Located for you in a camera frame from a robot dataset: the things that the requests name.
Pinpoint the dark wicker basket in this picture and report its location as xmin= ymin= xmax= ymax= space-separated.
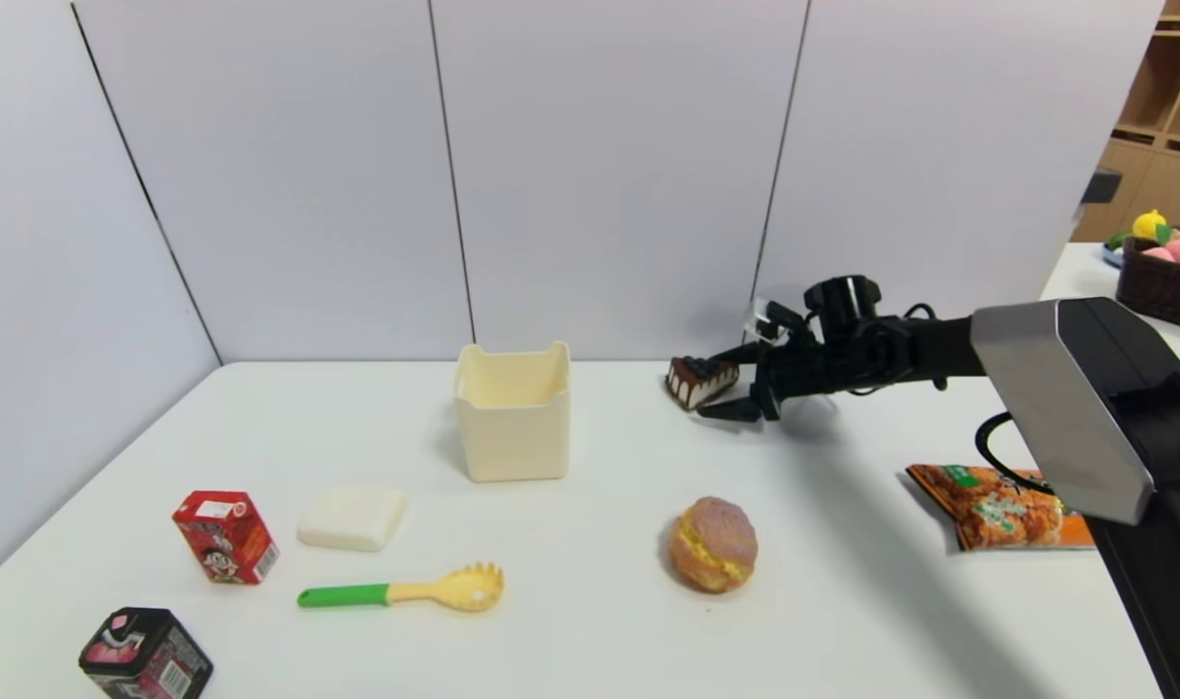
xmin=1116 ymin=238 xmax=1180 ymax=336

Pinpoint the black pink tin box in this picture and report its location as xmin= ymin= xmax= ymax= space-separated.
xmin=78 ymin=607 xmax=214 ymax=699

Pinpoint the red drink carton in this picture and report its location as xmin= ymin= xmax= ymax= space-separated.
xmin=171 ymin=490 xmax=280 ymax=585

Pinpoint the green handled pasta spoon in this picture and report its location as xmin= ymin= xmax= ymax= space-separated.
xmin=296 ymin=562 xmax=505 ymax=613

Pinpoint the orange snack bag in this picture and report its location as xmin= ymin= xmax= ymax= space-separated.
xmin=905 ymin=463 xmax=1097 ymax=552

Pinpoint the white square soap block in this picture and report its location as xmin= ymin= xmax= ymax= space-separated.
xmin=296 ymin=484 xmax=408 ymax=552

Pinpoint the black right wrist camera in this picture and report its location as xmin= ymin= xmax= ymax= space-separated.
xmin=748 ymin=276 xmax=884 ymax=343

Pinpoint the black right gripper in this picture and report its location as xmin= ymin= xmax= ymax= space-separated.
xmin=696 ymin=343 xmax=827 ymax=421

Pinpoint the white side table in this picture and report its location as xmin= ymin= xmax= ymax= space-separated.
xmin=1039 ymin=243 xmax=1180 ymax=384

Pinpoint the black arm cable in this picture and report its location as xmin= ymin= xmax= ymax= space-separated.
xmin=975 ymin=412 xmax=1049 ymax=486

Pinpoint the chocolate cake slice toy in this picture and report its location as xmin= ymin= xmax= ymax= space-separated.
xmin=664 ymin=355 xmax=741 ymax=412

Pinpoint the purple topped cream puff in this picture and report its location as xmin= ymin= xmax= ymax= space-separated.
xmin=668 ymin=496 xmax=759 ymax=594

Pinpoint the cream plastic square box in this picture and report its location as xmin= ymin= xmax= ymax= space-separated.
xmin=454 ymin=341 xmax=572 ymax=483

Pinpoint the wooden shelf unit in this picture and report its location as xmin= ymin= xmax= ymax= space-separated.
xmin=1070 ymin=0 xmax=1180 ymax=244

